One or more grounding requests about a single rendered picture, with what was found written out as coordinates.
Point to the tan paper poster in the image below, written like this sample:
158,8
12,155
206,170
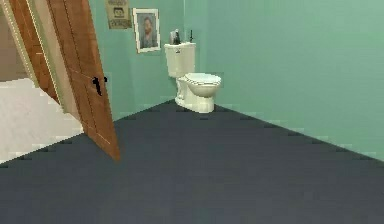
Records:
118,14

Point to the white framed portrait picture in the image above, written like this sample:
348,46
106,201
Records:
147,30

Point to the brown wooden room door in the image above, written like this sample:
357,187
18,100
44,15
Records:
83,66

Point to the cream toilet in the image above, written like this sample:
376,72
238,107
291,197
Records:
196,85

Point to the thin black stick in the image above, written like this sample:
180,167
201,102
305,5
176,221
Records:
191,36

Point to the grey box on cistern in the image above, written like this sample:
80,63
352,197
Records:
174,37

